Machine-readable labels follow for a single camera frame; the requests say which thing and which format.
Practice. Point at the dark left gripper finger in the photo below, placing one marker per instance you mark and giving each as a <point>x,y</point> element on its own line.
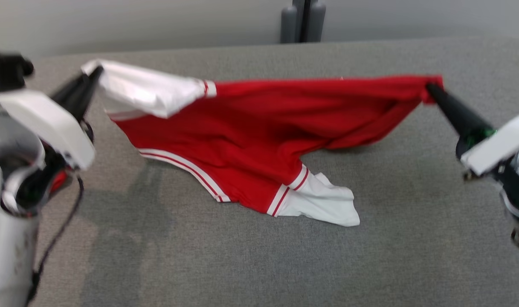
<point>91,91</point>
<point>73,91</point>

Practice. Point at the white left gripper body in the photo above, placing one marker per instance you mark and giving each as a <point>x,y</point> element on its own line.
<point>50,123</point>

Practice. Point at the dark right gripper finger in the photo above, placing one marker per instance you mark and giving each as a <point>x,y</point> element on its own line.
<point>459,115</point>

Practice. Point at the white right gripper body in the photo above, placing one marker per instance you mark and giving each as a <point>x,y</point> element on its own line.
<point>498,147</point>

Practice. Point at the red shirt with white sleeves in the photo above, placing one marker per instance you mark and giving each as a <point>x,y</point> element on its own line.
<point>250,128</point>

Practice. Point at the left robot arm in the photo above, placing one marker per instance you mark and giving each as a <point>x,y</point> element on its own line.
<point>7,256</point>

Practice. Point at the grey cylinder post foot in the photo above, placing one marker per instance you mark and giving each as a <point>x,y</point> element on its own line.
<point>288,25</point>
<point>317,23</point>

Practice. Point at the grey partition post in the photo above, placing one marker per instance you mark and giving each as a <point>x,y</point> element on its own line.
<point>301,21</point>

